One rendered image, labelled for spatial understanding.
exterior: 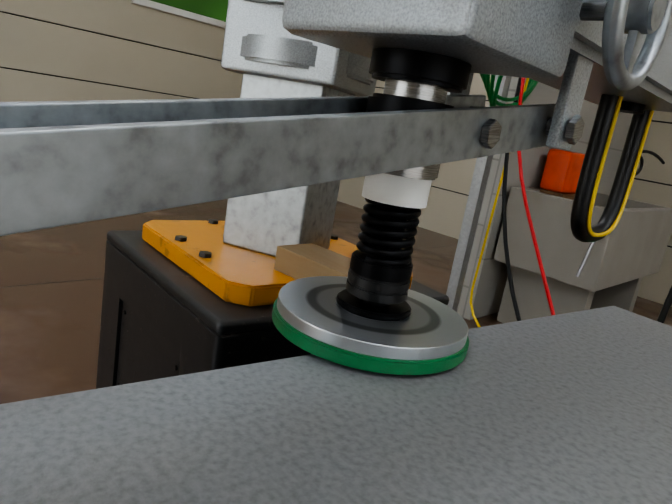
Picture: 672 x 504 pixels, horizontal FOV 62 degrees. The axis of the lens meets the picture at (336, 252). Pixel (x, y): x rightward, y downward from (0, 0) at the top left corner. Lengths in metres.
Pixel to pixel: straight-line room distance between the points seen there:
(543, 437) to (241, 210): 0.88
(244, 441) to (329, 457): 0.06
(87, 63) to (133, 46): 0.55
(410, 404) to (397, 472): 0.10
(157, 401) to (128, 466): 0.08
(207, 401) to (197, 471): 0.09
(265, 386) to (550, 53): 0.40
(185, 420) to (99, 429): 0.06
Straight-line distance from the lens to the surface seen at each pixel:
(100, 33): 6.83
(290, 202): 1.19
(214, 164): 0.36
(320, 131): 0.41
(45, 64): 6.57
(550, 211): 3.41
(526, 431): 0.52
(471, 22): 0.46
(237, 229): 1.26
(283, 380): 0.50
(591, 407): 0.61
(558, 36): 0.60
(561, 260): 3.39
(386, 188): 0.57
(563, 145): 0.73
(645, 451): 0.57
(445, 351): 0.57
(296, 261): 1.08
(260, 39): 1.17
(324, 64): 1.12
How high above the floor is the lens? 1.10
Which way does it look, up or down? 14 degrees down
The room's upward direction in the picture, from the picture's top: 10 degrees clockwise
